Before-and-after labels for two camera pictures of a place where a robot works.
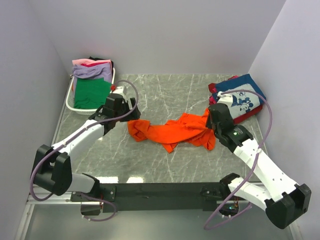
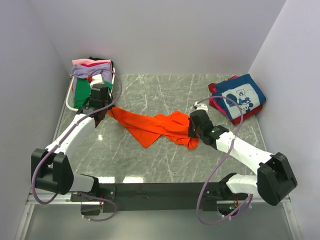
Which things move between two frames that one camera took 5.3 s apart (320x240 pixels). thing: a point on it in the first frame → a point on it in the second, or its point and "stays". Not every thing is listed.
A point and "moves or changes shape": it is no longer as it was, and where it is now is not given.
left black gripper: [125, 104] → [109, 97]
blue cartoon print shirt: [246, 96] stays
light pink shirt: [87, 61] stays
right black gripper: [208, 124] → [191, 133]
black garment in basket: [96, 59] stays
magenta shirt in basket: [92, 64] stays
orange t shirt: [192, 129] moves or changes shape
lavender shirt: [101, 71] stays
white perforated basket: [70, 98] stays
